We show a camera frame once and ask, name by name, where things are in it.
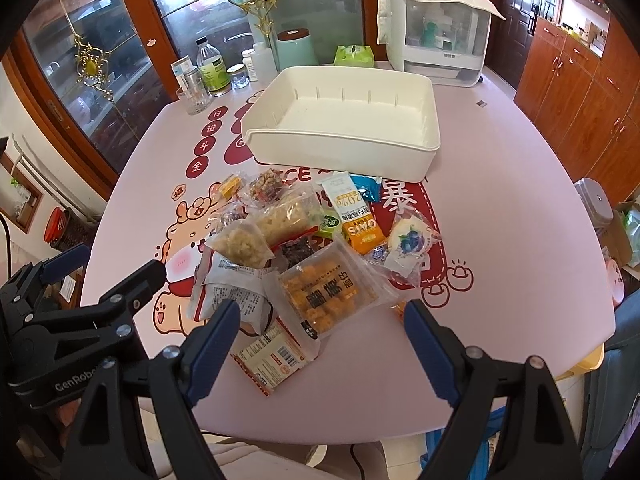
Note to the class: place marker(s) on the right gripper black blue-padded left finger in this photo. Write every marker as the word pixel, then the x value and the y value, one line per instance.
pixel 107 440

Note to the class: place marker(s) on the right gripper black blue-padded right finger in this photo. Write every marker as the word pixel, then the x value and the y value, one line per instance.
pixel 536 440

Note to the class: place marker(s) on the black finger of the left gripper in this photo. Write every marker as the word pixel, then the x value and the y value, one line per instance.
pixel 136 290

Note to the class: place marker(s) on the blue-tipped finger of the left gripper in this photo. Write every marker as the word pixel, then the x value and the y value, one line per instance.
pixel 56 269

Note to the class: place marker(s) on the red white barcode snack packet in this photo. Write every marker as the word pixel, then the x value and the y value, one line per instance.
pixel 273 357

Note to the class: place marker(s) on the white grey snack packet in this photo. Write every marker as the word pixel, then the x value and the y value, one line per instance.
pixel 217 279

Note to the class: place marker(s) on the orange cracker snack tray pack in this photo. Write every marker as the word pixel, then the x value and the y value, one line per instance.
pixel 326 291

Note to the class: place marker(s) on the pale puffed snack bag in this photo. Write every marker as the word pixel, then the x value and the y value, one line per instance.
pixel 242 243

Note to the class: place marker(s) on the small yellow snack packet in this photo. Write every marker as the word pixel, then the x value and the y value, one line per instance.
pixel 230 186

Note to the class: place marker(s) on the dark red snack packet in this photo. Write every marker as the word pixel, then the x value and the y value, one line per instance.
pixel 295 250

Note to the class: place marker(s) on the mixed nuts clear bag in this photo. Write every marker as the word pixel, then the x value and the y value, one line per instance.
pixel 266 189

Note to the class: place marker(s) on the small orange candy packet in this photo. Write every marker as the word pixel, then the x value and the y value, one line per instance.
pixel 399 310

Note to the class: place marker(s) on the large puffed snack bag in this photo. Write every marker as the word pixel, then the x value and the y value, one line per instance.
pixel 296 213

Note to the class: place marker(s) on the small green snack packet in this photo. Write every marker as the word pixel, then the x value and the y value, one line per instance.
pixel 329 224

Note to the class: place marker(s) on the clear drinking glass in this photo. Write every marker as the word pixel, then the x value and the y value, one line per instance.
pixel 195 97

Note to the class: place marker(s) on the orange white oats packet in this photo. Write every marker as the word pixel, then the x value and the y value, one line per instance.
pixel 358 223

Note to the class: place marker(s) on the blueberry bread clear packet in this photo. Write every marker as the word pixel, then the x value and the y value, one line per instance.
pixel 403 253

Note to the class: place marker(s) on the green label clear bottle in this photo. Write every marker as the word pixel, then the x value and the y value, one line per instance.
pixel 212 67

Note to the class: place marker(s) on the small glass jar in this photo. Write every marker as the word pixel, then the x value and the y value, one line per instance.
pixel 238 76

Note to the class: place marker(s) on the blue snack packet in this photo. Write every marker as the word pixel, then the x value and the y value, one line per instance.
pixel 370 188

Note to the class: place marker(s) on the white squeeze bottle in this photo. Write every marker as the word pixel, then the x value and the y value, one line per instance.
pixel 258 58

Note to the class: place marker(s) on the mint green canister brown lid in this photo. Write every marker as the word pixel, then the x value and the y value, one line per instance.
pixel 295 48

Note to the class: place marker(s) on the white plastic storage tray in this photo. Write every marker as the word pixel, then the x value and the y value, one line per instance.
pixel 369 121

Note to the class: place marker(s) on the green tissue pack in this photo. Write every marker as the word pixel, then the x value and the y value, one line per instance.
pixel 354 56

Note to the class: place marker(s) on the wooden cabinet unit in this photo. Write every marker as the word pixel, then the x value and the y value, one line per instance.
pixel 580 89

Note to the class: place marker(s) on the white countertop cabinet appliance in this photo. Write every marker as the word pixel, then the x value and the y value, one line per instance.
pixel 446 42

